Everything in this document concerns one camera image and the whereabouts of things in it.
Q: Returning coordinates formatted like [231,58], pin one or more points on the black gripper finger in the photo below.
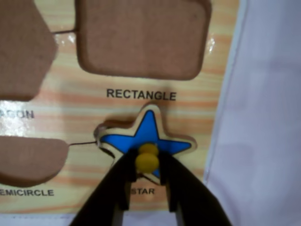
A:
[197,200]
[110,195]

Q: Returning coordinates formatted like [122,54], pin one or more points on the blue star piece yellow pin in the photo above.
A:
[145,127]

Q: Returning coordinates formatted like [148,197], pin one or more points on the wooden shape puzzle board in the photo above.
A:
[188,106]

